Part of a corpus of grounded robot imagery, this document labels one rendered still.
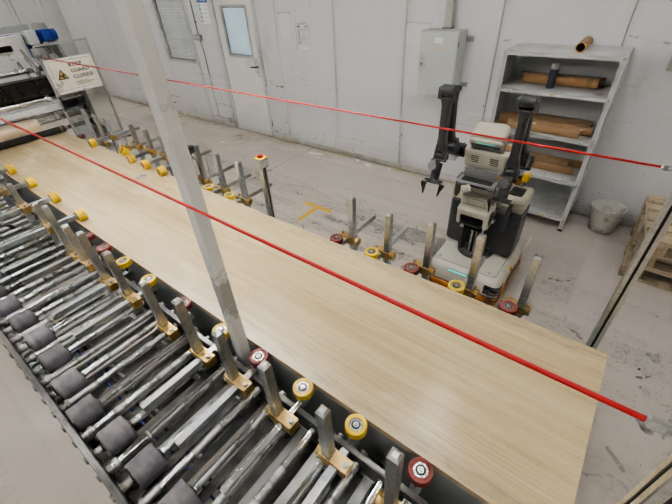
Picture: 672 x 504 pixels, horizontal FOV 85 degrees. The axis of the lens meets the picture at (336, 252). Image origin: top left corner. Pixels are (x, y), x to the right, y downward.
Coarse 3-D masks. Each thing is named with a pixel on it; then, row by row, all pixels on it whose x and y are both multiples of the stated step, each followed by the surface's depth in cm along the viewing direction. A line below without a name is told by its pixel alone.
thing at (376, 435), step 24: (24, 192) 345; (96, 240) 266; (168, 288) 216; (192, 312) 211; (288, 384) 175; (312, 408) 172; (336, 408) 155; (336, 432) 178; (384, 456) 150; (408, 456) 136; (408, 480) 147; (432, 480) 134
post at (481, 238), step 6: (480, 234) 171; (480, 240) 171; (480, 246) 173; (474, 252) 177; (480, 252) 175; (474, 258) 178; (480, 258) 178; (474, 264) 180; (474, 270) 182; (468, 276) 186; (474, 276) 184; (468, 282) 188; (474, 282) 186; (468, 288) 190
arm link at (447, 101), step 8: (440, 88) 208; (456, 88) 204; (440, 96) 210; (448, 96) 212; (456, 96) 206; (448, 104) 209; (448, 112) 212; (440, 120) 217; (448, 120) 216; (440, 136) 222; (440, 144) 224; (440, 152) 228
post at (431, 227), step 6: (432, 222) 185; (432, 228) 185; (426, 234) 189; (432, 234) 187; (426, 240) 191; (432, 240) 189; (426, 246) 193; (432, 246) 193; (426, 252) 195; (432, 252) 196; (426, 258) 197; (426, 264) 199; (426, 276) 204
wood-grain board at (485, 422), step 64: (64, 192) 289; (128, 192) 283; (128, 256) 216; (192, 256) 213; (256, 256) 210; (320, 256) 207; (256, 320) 171; (320, 320) 169; (384, 320) 167; (448, 320) 165; (512, 320) 163; (320, 384) 142; (384, 384) 141; (448, 384) 140; (512, 384) 138; (448, 448) 121; (512, 448) 120; (576, 448) 119
